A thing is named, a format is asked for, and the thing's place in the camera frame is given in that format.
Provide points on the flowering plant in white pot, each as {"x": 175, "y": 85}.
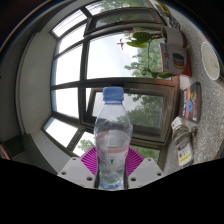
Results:
{"x": 173, "y": 35}

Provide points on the clear blue-capped water bottle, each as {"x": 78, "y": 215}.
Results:
{"x": 113, "y": 140}

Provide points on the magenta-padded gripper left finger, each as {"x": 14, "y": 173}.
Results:
{"x": 78, "y": 170}

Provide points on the small green leafy plant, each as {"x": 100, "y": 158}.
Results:
{"x": 165, "y": 75}

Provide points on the white mug with black letters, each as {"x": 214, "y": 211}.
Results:
{"x": 210, "y": 60}

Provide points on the brown-framed bay window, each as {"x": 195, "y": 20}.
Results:
{"x": 83, "y": 60}

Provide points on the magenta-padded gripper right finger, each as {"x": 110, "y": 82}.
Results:
{"x": 145, "y": 170}

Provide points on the black lattice mat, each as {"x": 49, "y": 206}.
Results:
{"x": 175, "y": 22}

